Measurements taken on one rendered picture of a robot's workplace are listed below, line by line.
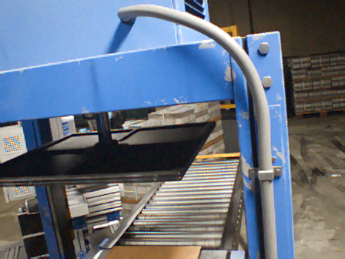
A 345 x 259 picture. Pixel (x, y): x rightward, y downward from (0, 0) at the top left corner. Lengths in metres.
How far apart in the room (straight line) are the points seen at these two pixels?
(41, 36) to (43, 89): 0.17
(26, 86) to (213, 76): 0.35
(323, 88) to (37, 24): 7.68
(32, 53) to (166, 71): 0.35
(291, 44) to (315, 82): 1.92
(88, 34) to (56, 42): 0.08
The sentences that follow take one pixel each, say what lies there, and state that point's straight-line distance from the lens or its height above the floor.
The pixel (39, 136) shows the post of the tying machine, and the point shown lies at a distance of 1.47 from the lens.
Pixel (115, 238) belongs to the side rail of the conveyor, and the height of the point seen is 0.80.
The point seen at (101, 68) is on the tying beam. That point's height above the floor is 1.53.
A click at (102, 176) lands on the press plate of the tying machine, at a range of 0.76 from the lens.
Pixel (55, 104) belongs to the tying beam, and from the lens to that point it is 0.70.
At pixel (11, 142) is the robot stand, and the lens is 2.56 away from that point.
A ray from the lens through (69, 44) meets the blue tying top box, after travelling 0.80.
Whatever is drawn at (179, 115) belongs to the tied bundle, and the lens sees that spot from 3.41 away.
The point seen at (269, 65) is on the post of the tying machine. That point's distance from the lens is 0.59.
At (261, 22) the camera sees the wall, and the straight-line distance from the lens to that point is 9.83.
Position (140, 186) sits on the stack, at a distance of 3.13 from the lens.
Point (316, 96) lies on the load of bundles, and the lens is 8.26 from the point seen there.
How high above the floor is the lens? 1.52
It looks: 10 degrees down
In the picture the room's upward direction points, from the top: 7 degrees counter-clockwise
